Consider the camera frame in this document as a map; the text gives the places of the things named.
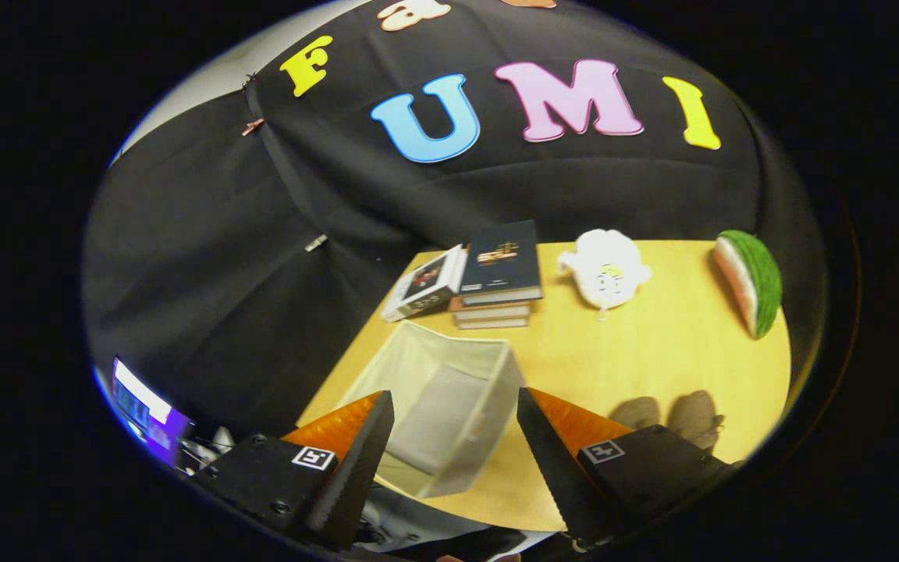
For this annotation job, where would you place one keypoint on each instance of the lit monitor screen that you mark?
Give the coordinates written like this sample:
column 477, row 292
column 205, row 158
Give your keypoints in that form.
column 145, row 410

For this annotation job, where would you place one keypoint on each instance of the silver clip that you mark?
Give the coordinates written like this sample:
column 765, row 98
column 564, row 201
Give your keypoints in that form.
column 316, row 243

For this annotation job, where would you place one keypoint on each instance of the row of black clips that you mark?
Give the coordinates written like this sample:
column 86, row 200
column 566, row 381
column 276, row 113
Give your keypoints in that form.
column 249, row 80

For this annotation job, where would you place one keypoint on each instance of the brown shoe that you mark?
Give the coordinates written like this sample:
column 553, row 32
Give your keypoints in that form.
column 695, row 417
column 635, row 414

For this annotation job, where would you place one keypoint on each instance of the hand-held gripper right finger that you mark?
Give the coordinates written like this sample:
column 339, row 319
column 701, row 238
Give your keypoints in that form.
column 555, row 468

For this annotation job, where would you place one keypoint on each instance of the white cover book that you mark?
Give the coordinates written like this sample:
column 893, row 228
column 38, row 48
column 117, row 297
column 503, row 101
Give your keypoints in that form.
column 426, row 285

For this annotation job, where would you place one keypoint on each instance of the grey fabric storage box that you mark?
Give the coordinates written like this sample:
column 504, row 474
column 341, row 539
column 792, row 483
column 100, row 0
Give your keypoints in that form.
column 449, row 406

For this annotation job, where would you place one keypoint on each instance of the orange clip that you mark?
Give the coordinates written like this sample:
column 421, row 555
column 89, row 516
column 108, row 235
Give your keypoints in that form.
column 253, row 126

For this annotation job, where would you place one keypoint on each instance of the watermelon slice plush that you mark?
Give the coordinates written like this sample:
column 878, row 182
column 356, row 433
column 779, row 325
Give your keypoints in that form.
column 758, row 281

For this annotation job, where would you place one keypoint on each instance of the black backdrop cloth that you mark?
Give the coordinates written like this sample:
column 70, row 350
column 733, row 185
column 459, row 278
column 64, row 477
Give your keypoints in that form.
column 223, row 257

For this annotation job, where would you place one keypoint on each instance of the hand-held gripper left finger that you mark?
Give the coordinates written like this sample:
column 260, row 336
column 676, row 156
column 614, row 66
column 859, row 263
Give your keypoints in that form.
column 360, row 468

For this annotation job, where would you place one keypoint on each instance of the white plush toy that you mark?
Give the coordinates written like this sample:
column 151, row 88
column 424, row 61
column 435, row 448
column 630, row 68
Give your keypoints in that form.
column 602, row 265

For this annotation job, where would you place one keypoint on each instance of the brown cover book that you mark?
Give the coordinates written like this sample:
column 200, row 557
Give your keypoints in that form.
column 490, row 311
column 492, row 323

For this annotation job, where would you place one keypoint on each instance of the dark blue book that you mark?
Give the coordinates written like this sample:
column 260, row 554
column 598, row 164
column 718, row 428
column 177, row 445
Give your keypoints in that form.
column 500, row 257

